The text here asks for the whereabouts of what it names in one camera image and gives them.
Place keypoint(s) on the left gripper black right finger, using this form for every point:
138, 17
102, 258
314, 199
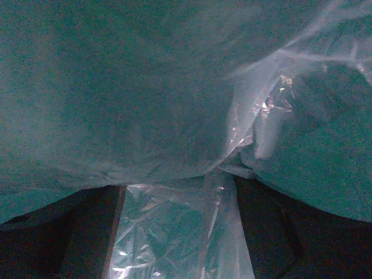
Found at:
287, 238

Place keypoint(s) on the light blue plastic bag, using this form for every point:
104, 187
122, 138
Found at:
173, 100

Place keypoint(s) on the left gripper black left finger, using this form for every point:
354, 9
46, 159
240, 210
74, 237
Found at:
70, 238

